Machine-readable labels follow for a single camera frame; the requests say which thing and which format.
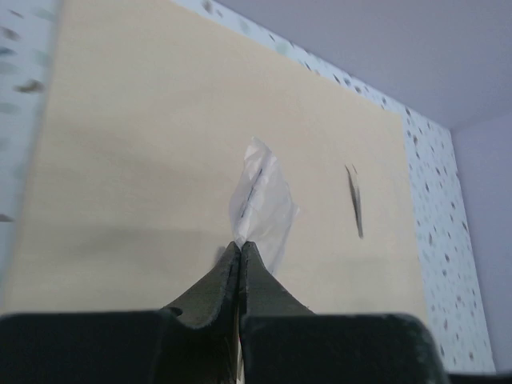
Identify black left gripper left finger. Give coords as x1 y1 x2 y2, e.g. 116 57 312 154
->
1 243 241 383

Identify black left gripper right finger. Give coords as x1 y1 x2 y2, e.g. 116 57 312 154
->
239 242 449 383

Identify bagged white gloves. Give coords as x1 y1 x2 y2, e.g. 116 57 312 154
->
229 138 298 274

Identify beige cloth mat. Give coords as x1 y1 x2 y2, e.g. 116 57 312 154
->
1 1 426 318

